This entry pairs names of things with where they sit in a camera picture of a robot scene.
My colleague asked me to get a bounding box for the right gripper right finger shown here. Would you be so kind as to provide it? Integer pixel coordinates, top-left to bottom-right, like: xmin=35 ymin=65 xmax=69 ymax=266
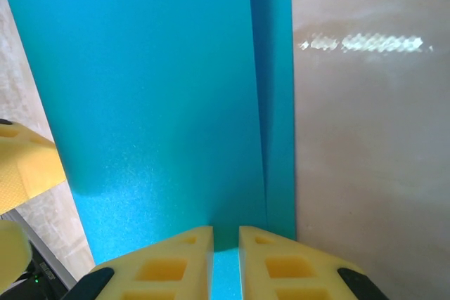
xmin=238 ymin=225 xmax=390 ymax=300

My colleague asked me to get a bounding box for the blue square paper sheet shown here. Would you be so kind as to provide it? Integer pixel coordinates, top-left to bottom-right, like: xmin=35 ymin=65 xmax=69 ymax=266
xmin=0 ymin=0 xmax=298 ymax=300

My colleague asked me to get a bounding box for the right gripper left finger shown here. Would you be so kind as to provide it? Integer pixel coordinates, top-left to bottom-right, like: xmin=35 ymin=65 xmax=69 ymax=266
xmin=68 ymin=225 xmax=214 ymax=300

